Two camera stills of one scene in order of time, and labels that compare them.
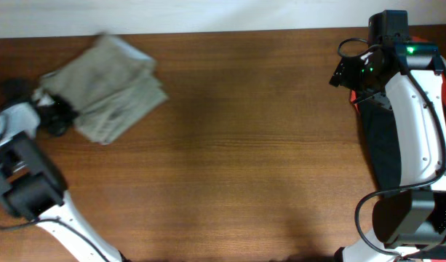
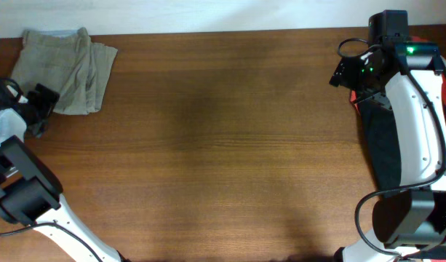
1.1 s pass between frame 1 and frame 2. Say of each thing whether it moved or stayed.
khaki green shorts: moved
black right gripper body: stayed
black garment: stayed
